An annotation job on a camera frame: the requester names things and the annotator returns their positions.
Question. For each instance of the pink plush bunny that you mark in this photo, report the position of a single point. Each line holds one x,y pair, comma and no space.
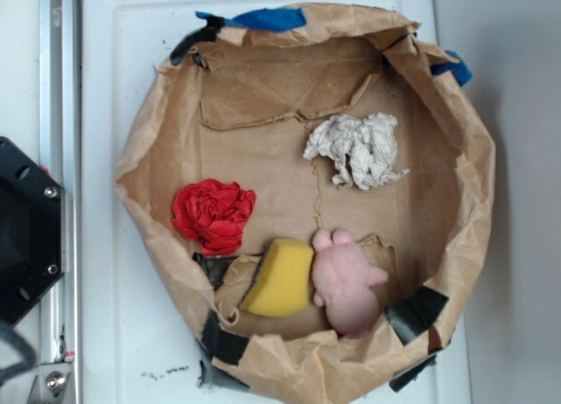
343,278

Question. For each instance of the brown paper bag bin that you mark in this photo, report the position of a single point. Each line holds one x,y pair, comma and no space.
238,105

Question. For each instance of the red crumpled paper ball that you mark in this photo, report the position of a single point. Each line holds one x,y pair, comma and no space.
214,214

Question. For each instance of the white crumpled paper ball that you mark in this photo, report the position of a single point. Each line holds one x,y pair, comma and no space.
363,150

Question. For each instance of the yellow sponge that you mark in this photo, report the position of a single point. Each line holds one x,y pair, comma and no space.
281,285

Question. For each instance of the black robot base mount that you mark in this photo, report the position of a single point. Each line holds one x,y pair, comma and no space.
31,229

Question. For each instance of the aluminium frame rail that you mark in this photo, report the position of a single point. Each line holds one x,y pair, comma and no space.
58,377

